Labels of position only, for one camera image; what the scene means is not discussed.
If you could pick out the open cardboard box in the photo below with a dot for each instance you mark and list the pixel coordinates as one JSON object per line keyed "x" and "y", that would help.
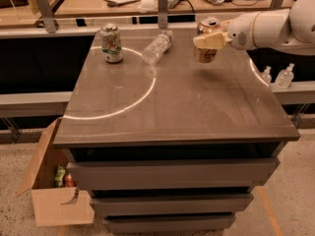
{"x": 53, "y": 206}

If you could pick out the sanitizer bottle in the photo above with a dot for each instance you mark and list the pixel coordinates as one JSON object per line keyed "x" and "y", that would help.
{"x": 266, "y": 75}
{"x": 285, "y": 77}

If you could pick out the grey drawer cabinet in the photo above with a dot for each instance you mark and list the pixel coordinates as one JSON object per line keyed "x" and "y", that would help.
{"x": 179, "y": 109}

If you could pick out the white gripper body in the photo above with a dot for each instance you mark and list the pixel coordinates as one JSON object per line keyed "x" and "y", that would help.
{"x": 240, "y": 32}

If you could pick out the red can in box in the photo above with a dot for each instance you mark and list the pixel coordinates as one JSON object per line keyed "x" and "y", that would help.
{"x": 68, "y": 180}

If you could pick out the right sanitizer bottle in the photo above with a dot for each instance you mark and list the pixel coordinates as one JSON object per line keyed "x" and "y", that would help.
{"x": 285, "y": 77}

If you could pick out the green white soda can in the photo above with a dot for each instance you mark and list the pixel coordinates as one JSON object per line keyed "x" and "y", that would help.
{"x": 111, "y": 43}

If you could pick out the grey metal rail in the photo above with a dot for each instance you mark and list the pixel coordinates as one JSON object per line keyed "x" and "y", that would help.
{"x": 33, "y": 104}

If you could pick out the bottom grey drawer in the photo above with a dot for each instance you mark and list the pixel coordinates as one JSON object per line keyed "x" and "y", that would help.
{"x": 150, "y": 224}

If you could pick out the grey drawer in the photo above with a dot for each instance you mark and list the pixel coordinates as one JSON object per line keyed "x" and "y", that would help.
{"x": 172, "y": 174}
{"x": 171, "y": 204}
{"x": 150, "y": 224}

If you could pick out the middle metal bracket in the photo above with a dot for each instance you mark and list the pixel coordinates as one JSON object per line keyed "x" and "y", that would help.
{"x": 162, "y": 14}

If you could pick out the green snack bag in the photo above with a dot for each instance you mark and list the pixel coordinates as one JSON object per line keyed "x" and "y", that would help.
{"x": 60, "y": 173}

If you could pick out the left sanitizer bottle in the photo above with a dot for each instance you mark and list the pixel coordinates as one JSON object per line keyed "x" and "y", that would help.
{"x": 266, "y": 75}

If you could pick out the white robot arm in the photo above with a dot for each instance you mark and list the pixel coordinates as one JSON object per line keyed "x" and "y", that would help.
{"x": 290, "y": 31}

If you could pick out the middle grey drawer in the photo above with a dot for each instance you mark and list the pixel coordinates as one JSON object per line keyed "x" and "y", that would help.
{"x": 171, "y": 204}

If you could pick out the clear plastic water bottle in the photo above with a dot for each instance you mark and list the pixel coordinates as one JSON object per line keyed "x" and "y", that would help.
{"x": 154, "y": 50}

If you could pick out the top grey drawer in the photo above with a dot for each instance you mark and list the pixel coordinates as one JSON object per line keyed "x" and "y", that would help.
{"x": 172, "y": 174}

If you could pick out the left metal bracket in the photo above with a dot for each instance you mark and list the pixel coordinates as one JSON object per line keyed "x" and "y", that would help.
{"x": 47, "y": 15}

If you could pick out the orange soda can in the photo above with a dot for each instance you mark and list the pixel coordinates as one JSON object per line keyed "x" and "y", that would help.
{"x": 204, "y": 52}

